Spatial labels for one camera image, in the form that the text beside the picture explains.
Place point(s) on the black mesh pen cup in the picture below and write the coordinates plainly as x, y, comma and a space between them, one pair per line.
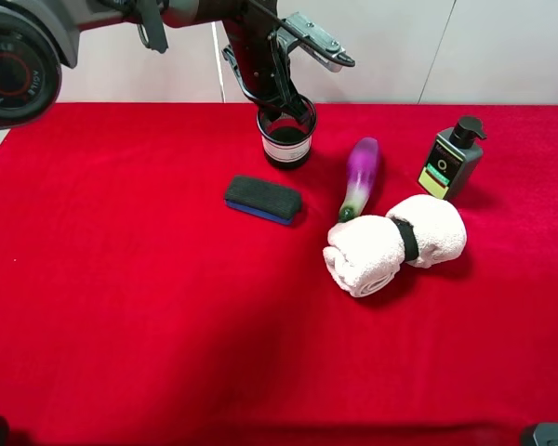
287, 144

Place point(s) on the red table cloth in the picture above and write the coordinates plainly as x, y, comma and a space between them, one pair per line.
137, 308

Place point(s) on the purple toy eggplant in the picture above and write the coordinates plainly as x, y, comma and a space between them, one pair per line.
361, 171

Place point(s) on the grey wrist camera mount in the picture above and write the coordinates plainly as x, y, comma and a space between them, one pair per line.
297, 31

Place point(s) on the dark grey pump bottle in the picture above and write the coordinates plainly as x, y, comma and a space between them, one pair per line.
453, 157

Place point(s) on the black and blue eraser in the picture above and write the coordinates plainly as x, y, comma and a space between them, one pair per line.
264, 199

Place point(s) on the rolled white towel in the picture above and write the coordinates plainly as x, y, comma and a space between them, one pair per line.
364, 254

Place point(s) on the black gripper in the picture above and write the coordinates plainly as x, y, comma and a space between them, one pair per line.
259, 64

